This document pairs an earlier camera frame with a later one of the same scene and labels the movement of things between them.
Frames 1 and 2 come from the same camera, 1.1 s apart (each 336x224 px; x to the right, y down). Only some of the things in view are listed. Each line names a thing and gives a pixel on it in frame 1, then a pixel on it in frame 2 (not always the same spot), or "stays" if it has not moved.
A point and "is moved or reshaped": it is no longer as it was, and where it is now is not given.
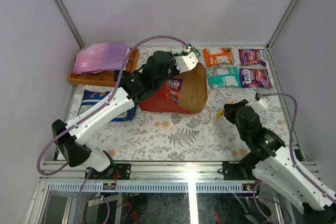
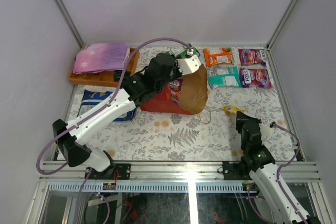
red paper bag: (193, 95) stays
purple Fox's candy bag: (256, 78) stays
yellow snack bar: (221, 113) is moved or reshaped
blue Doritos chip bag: (91, 98) stays
